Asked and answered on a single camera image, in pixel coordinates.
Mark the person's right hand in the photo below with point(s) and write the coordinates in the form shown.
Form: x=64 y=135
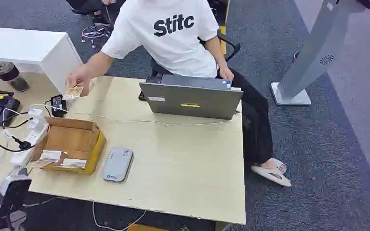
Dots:
x=79 y=76

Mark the person's left hand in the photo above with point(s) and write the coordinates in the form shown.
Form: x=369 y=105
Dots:
x=226 y=73

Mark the brown wooden card box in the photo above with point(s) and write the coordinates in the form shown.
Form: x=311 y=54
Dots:
x=71 y=140

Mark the black power adapter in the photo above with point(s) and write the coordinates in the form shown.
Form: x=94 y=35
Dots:
x=58 y=106

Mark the wooden yellow board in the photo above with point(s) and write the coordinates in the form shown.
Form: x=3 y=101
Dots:
x=223 y=35

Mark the grey laptop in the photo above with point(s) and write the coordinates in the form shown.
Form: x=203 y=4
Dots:
x=191 y=100

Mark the chrome chair base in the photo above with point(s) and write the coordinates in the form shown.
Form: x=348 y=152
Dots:
x=95 y=32

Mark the white cabinet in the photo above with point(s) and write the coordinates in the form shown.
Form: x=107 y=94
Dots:
x=22 y=47

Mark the seated person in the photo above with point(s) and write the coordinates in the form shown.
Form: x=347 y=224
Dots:
x=172 y=38

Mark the person in background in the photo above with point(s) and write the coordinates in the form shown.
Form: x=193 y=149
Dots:
x=89 y=6

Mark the dark tumbler cup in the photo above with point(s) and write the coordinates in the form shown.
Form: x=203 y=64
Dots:
x=7 y=73

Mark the white power strip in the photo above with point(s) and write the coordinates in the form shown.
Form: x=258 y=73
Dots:
x=33 y=134

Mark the grey kiosk stand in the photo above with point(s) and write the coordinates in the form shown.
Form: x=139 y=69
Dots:
x=316 y=51

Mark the pale printed card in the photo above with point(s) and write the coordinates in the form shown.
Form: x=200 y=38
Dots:
x=42 y=163

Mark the cream slipper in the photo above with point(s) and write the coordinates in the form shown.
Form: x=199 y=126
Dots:
x=272 y=176
x=281 y=165

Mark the yellow object under desk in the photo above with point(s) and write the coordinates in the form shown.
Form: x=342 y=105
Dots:
x=145 y=228

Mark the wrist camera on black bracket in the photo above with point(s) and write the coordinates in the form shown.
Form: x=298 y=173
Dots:
x=14 y=183

